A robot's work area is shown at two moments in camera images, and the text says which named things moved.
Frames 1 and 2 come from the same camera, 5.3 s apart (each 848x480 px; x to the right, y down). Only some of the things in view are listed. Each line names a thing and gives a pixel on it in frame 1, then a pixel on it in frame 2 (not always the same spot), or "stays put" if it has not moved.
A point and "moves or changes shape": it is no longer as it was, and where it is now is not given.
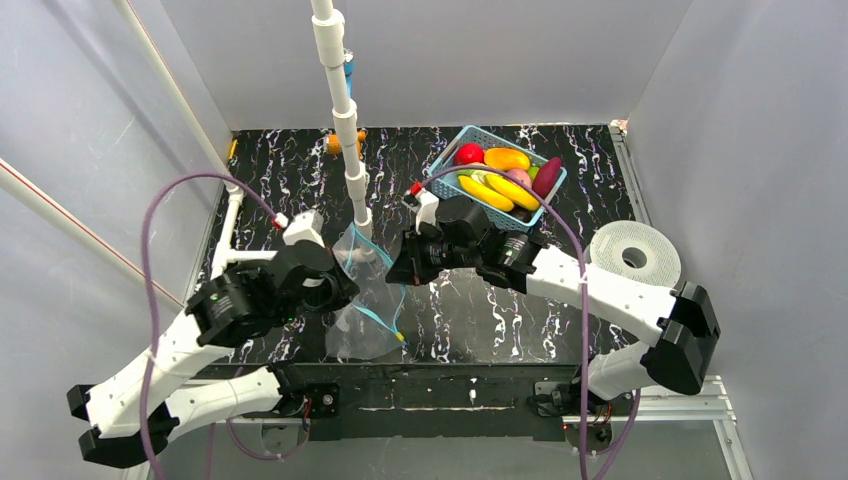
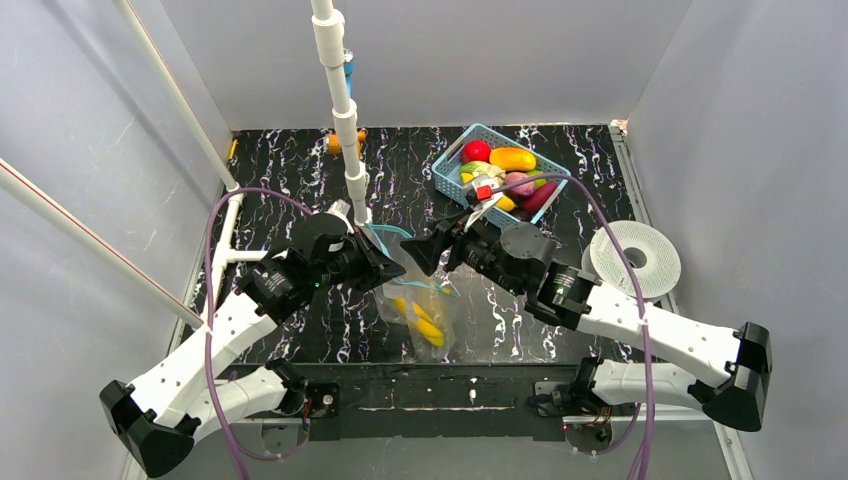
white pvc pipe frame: x=329 y=42 stays put
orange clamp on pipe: x=334 y=142 stays put
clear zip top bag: x=372 y=323 -> x=426 y=305
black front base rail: x=434 y=397 stays put
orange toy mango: x=506 y=158 stays put
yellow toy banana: x=519 y=196 -> x=506 y=204
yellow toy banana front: x=484 y=195 moves or changes shape
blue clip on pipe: x=349 y=67 stays put
